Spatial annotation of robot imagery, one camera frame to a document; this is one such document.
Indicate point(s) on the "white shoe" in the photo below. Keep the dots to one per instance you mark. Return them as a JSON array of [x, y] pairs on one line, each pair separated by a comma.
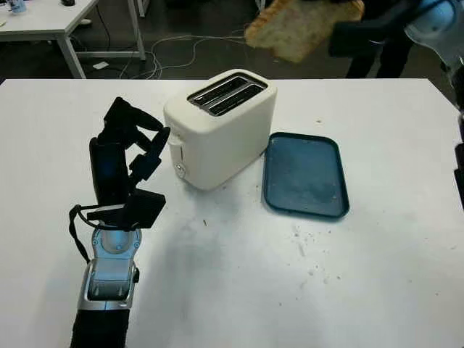
[[86, 21]]

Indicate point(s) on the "blue and white cup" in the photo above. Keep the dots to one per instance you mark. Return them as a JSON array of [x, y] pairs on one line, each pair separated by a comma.
[[16, 6]]

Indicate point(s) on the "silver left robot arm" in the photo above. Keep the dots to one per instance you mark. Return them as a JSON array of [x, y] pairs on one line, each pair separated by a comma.
[[108, 275]]

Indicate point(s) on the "black desk object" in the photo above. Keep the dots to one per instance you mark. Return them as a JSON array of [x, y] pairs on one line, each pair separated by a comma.
[[67, 2]]

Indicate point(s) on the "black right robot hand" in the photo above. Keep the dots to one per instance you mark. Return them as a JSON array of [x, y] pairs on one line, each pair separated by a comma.
[[388, 9]]

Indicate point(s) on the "toaster dial knob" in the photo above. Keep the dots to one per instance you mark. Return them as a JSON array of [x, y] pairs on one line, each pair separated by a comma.
[[180, 170]]

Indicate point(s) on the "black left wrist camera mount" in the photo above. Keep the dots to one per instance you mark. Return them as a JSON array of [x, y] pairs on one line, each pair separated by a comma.
[[143, 210]]

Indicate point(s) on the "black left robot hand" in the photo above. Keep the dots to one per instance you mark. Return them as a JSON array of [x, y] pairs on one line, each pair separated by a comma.
[[107, 166]]

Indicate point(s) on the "person in black clothes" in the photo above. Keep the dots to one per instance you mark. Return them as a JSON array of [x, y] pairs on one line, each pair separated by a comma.
[[377, 67]]

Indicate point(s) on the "blue plastic tray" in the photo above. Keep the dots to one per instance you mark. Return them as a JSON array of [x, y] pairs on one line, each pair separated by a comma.
[[304, 177]]

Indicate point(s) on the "white paper scrap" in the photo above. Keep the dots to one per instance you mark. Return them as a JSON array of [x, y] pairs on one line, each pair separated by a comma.
[[100, 65]]

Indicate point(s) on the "brown bread slice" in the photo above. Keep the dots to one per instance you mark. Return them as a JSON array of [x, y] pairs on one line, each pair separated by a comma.
[[293, 29]]

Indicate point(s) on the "white toaster lever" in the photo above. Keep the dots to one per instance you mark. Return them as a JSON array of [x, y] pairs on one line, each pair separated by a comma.
[[176, 138]]

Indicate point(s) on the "white office desk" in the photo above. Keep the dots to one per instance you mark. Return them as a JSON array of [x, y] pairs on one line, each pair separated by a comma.
[[40, 21]]

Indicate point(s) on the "white two-slot toaster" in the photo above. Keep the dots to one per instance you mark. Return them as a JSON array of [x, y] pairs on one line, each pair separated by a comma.
[[232, 141]]

